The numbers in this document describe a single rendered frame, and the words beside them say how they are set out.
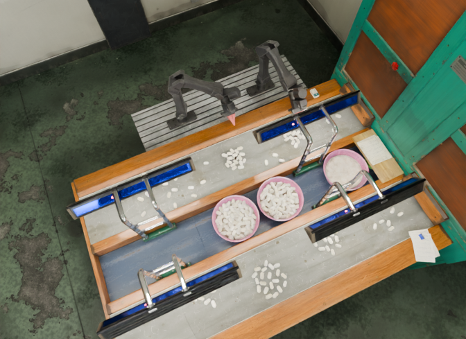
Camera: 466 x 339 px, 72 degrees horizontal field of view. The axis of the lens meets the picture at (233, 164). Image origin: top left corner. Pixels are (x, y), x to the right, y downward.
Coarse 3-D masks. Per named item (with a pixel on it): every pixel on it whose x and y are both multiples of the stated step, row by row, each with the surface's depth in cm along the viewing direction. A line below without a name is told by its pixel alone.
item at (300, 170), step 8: (320, 104) 170; (296, 120) 166; (328, 120) 166; (304, 128) 163; (336, 128) 163; (304, 136) 162; (328, 144) 176; (304, 152) 171; (312, 152) 175; (304, 160) 180; (320, 160) 194; (304, 168) 198; (312, 168) 201; (296, 176) 200
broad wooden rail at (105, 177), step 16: (336, 80) 218; (288, 96) 213; (320, 96) 213; (256, 112) 209; (272, 112) 209; (288, 112) 210; (208, 128) 204; (224, 128) 204; (240, 128) 204; (176, 144) 200; (192, 144) 200; (208, 144) 201; (128, 160) 196; (144, 160) 196; (160, 160) 196; (96, 176) 192; (112, 176) 192; (128, 176) 193; (80, 192) 188
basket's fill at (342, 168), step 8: (336, 160) 198; (344, 160) 198; (352, 160) 198; (328, 168) 196; (336, 168) 195; (344, 168) 195; (352, 168) 195; (360, 168) 196; (328, 176) 194; (336, 176) 194; (344, 176) 193; (352, 176) 194
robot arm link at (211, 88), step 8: (176, 72) 179; (176, 80) 177; (184, 80) 176; (192, 80) 178; (200, 80) 181; (168, 88) 180; (176, 88) 179; (192, 88) 182; (200, 88) 182; (208, 88) 182; (216, 88) 184
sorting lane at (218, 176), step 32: (256, 128) 207; (320, 128) 206; (352, 128) 206; (224, 160) 198; (256, 160) 198; (288, 160) 197; (96, 192) 190; (160, 192) 190; (192, 192) 190; (96, 224) 183
